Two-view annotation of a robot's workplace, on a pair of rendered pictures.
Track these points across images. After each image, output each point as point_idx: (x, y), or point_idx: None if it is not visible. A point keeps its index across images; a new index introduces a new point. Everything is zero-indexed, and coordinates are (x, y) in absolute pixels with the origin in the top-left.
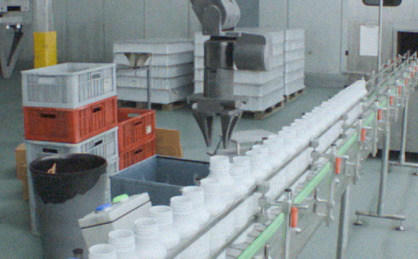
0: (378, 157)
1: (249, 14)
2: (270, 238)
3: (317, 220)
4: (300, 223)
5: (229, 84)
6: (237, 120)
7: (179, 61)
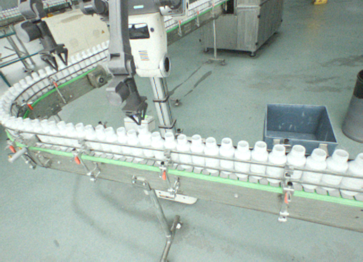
0: None
1: None
2: (181, 176)
3: (296, 214)
4: (242, 195)
5: (126, 101)
6: (138, 117)
7: None
